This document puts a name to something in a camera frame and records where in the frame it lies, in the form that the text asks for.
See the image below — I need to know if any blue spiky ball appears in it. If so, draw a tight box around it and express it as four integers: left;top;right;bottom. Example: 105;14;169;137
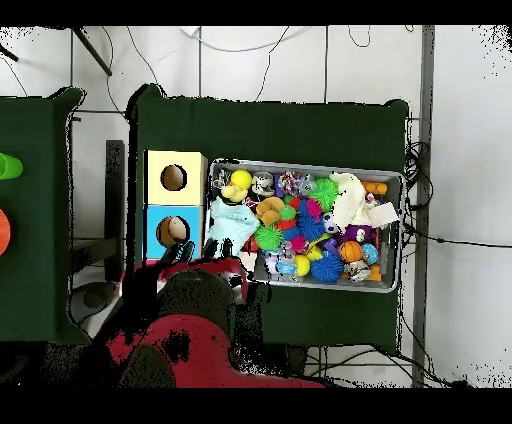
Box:
310;251;345;284

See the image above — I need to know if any plain wooden block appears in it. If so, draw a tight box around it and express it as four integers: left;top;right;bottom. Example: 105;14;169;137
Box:
366;202;400;229

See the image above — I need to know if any yellow rubber duck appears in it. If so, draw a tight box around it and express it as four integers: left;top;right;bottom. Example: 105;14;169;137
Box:
220;183;251;205

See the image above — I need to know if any green spiky ball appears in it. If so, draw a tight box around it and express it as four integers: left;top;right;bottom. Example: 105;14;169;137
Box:
310;177;340;211

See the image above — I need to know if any orange round object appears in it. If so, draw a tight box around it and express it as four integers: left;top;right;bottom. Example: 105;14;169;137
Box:
0;207;13;257

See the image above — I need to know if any cream knitted cloth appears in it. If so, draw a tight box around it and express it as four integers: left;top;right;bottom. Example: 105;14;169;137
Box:
329;171;377;233

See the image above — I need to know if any brown plush toy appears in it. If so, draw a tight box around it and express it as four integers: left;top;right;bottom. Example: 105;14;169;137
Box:
255;195;288;227

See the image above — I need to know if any green cup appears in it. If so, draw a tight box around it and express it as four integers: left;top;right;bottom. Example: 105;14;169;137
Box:
0;151;25;181

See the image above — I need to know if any clear mesh bin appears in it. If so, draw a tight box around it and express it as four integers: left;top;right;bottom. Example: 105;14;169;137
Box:
202;157;405;295

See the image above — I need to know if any dark green table cloth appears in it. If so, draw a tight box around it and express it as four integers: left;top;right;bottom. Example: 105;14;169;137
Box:
126;83;411;353
0;86;85;345

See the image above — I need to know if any black tripod leg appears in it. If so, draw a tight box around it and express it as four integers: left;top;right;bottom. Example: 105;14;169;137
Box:
67;25;113;77

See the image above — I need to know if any wooden box with three holes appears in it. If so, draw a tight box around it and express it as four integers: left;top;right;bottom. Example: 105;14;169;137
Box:
142;149;209;265

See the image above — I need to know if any silver soda can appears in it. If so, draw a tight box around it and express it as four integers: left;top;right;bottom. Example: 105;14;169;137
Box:
251;171;276;198

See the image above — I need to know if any orange toy basketball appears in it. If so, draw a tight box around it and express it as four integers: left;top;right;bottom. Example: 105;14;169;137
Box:
338;240;364;265

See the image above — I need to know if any mint green cloth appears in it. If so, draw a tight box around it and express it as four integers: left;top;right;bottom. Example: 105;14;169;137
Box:
206;196;261;257

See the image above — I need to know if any yellow ball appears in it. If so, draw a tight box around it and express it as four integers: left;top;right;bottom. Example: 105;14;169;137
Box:
230;168;254;191

